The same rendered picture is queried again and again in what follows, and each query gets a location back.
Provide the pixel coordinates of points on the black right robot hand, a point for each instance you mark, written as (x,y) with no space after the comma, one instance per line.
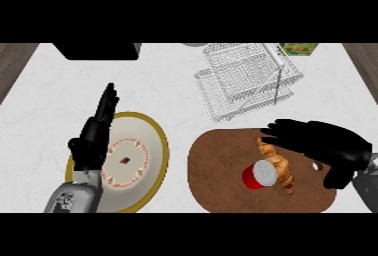
(318,140)

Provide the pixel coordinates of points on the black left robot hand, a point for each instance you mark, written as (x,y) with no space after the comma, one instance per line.
(93,133)

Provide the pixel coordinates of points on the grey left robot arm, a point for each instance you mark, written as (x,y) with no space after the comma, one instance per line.
(73,196)

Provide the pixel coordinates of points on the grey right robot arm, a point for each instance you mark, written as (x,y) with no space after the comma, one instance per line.
(366,188)

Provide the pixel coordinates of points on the golden brown croissant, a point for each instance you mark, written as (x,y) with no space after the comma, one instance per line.
(280,166)

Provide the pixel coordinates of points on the brown wooden cutting board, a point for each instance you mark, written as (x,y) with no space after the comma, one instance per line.
(221,180)

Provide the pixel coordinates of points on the white plate with gold rim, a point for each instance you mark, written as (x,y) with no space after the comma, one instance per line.
(132,163)

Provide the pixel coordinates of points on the red can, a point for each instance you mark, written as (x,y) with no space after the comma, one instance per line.
(258,175)

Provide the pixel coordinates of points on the black appliance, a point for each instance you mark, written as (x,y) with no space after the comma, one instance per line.
(97,50)

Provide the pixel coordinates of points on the green and yellow box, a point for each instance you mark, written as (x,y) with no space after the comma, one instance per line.
(296,48)

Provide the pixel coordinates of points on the grey round object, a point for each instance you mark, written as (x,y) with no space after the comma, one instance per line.
(194,44)

